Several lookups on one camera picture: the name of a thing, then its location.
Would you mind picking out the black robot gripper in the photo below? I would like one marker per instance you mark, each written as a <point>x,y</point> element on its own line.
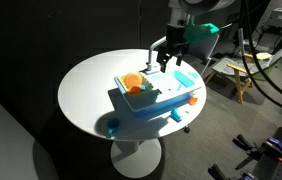
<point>176,45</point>

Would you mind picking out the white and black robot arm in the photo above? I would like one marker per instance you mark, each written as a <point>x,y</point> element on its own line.
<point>183,12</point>

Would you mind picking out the yellow dish rack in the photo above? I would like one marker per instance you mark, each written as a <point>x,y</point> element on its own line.
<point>146,85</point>

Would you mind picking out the blue toy spatula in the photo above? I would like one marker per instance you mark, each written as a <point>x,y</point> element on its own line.
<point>183,80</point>

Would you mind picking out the grey chair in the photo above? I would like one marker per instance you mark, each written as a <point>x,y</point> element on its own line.
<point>202,50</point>

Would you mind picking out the grey toy faucet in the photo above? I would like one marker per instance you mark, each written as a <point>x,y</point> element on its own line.
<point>152,66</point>

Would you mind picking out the teal round saucer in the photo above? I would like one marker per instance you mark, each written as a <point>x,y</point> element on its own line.
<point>194,75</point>

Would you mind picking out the light blue toy sink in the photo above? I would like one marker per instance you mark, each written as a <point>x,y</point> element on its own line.
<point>163,96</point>

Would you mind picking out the orange toy plate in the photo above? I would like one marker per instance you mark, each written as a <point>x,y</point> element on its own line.
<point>132,79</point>

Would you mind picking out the orange toy cup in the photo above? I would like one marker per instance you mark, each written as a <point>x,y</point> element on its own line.
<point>193,100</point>

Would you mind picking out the orange toy bowl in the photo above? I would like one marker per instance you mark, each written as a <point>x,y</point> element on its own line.
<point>134,90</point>

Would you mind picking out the blue toy cup lying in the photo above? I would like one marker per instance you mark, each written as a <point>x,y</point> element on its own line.
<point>175,115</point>

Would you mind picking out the round white table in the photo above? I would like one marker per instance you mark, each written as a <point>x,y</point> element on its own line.
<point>88,96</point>

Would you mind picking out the blue toy mug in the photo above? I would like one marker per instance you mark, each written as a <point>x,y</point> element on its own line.
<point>112,126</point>

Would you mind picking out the purple orange clamp tool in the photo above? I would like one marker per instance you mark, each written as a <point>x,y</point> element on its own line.
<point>273,147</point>

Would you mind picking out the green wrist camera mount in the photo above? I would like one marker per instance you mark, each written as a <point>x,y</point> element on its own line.
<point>196,33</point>

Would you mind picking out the black clamp handles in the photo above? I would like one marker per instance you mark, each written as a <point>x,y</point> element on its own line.
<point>253,152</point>

